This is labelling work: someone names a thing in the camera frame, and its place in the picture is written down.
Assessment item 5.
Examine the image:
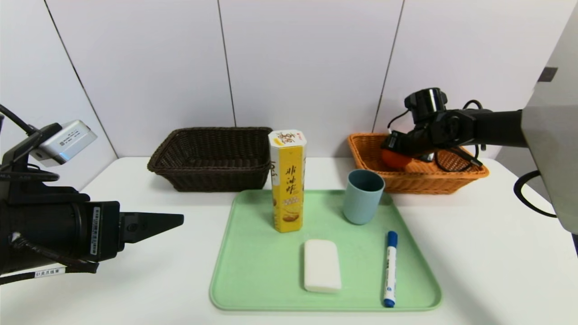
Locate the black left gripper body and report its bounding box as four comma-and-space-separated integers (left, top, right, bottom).
21, 200, 125, 264

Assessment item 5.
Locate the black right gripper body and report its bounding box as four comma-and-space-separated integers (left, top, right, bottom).
380, 130, 432, 158

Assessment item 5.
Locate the orange fruit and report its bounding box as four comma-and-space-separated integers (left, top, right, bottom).
381, 149, 412, 171

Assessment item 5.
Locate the yellow hexagonal cracker box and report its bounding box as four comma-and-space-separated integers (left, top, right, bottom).
269, 130, 308, 233

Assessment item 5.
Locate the white soap bar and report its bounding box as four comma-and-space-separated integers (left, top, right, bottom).
303, 239, 342, 294

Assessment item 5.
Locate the orange wicker basket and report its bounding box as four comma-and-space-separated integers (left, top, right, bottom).
347, 133, 489, 195

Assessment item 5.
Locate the dark brown wicker basket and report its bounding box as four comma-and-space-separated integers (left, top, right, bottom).
148, 127, 274, 193

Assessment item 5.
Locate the blue-grey plastic cup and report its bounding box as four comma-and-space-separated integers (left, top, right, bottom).
343, 169, 385, 225

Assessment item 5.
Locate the light green plastic tray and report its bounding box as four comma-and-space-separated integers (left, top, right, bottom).
209, 190, 442, 311

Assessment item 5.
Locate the blue and white marker pen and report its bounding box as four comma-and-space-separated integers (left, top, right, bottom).
383, 231, 398, 308

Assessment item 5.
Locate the black cable with white tag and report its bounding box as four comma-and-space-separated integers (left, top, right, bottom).
0, 232, 101, 286
434, 144, 485, 173

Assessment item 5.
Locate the black left camera mount bracket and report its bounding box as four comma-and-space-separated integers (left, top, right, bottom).
0, 123, 91, 204

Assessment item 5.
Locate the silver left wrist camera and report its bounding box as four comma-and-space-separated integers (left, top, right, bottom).
29, 120, 98, 167

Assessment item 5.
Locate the thick black cable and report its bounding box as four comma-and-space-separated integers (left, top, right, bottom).
514, 171, 558, 218

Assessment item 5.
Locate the black camera cable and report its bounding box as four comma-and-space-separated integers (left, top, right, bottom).
0, 104, 36, 136

